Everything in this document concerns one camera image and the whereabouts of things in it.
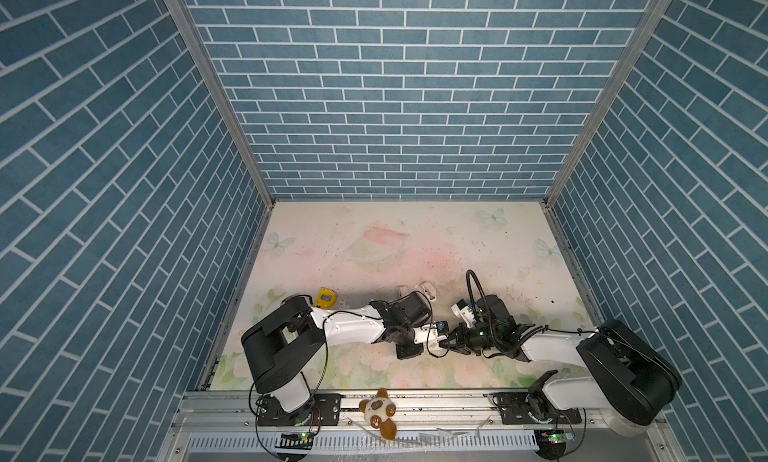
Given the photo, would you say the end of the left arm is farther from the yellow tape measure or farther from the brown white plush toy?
the yellow tape measure

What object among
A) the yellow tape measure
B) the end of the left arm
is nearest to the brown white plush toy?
the end of the left arm

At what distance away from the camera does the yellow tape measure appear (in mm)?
930

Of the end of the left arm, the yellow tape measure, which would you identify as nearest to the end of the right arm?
the end of the left arm

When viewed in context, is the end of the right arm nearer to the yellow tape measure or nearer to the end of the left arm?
the end of the left arm

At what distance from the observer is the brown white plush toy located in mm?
708

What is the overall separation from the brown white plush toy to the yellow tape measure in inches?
11.8
